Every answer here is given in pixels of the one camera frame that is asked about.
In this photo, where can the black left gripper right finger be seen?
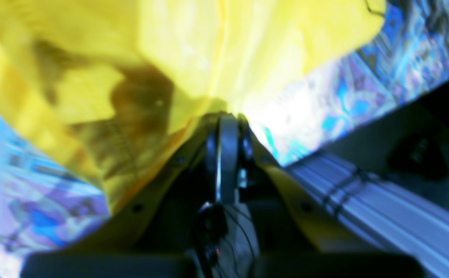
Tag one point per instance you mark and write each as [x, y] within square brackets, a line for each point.
[284, 215]

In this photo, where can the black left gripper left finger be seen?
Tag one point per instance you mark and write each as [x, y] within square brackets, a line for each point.
[130, 223]

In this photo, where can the yellow orange T-shirt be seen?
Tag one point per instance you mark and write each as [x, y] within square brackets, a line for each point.
[110, 89]

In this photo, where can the patterned blue tile tablecloth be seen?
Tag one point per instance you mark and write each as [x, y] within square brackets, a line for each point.
[44, 206]

